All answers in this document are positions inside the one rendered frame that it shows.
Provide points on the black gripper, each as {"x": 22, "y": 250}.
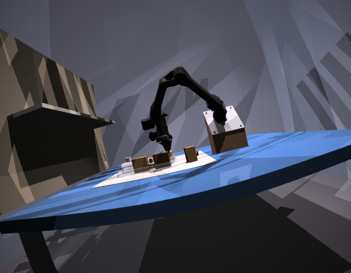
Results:
{"x": 164, "y": 137}

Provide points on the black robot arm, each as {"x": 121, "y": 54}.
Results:
{"x": 180, "y": 76}

